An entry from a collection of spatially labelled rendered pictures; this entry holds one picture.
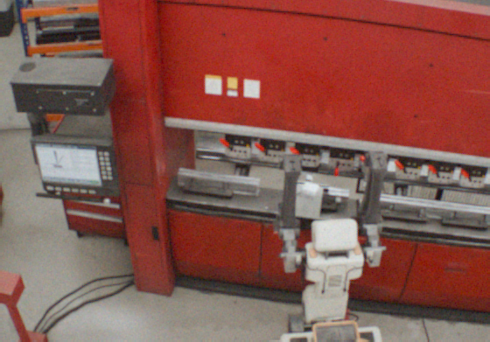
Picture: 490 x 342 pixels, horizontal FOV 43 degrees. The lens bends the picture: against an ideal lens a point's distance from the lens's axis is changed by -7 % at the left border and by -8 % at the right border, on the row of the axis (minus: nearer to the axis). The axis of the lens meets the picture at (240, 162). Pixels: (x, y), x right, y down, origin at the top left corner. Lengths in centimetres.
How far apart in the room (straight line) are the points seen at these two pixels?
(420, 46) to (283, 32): 70
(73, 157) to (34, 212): 203
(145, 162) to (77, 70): 79
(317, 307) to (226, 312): 114
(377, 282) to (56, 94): 238
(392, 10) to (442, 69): 43
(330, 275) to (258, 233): 95
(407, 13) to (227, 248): 195
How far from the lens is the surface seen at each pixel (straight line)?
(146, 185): 391
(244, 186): 404
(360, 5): 324
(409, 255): 417
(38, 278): 493
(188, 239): 429
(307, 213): 380
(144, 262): 443
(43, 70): 336
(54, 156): 350
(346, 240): 323
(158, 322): 453
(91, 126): 454
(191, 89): 366
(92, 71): 328
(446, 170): 383
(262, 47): 343
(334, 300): 355
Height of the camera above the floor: 365
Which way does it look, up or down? 40 degrees down
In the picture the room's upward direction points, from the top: 1 degrees clockwise
